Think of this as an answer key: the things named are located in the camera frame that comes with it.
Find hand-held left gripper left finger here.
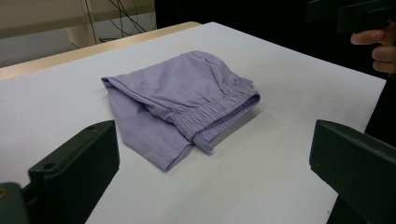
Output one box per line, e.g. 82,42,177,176
27,119,120,224

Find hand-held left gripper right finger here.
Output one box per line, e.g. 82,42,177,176
308,119,396,224

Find purple pants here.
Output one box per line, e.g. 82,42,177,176
101,50,262,173

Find black cables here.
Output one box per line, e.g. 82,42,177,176
83,0,156,45

